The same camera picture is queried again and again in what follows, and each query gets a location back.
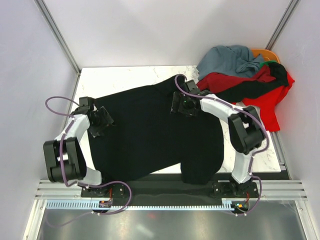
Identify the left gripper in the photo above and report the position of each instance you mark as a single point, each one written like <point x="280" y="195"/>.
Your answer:
<point x="96" y="131"/>

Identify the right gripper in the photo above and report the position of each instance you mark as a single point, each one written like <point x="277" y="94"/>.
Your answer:
<point x="179" y="97"/>

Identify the black t-shirt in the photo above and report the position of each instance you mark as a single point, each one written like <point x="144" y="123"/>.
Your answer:
<point x="148" y="137"/>
<point x="234" y="89"/>

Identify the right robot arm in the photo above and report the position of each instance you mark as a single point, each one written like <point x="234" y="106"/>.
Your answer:
<point x="246" y="131"/>

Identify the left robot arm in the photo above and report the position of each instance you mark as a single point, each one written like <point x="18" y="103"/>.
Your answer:
<point x="64" y="159"/>

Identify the black t-shirt in pile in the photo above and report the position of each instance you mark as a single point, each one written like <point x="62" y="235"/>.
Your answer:
<point x="234" y="89"/>

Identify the grey-blue t-shirt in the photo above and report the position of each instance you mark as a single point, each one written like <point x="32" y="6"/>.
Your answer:
<point x="235" y="60"/>

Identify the red t-shirt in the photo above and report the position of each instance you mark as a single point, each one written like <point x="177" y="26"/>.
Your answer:
<point x="267" y="104"/>

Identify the green garment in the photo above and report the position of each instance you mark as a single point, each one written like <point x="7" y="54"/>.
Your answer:
<point x="266" y="63"/>

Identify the orange basket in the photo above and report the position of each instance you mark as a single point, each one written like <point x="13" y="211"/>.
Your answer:
<point x="267" y="55"/>

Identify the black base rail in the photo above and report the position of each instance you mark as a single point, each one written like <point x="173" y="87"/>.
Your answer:
<point x="170" y="190"/>

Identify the white cable duct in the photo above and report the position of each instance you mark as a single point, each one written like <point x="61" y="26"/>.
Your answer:
<point x="100" y="205"/>

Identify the aluminium extrusion frame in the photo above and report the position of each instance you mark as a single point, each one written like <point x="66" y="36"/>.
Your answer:
<point x="280" y="212"/>

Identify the left aluminium corner post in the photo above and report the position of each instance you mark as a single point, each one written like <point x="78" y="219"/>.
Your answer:
<point x="58" y="35"/>

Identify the aluminium corner post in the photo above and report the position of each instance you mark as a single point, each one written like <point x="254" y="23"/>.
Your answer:
<point x="289" y="11"/>
<point x="58" y="35"/>

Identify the right aluminium corner post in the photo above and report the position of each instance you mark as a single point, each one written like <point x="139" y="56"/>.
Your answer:
<point x="289" y="11"/>

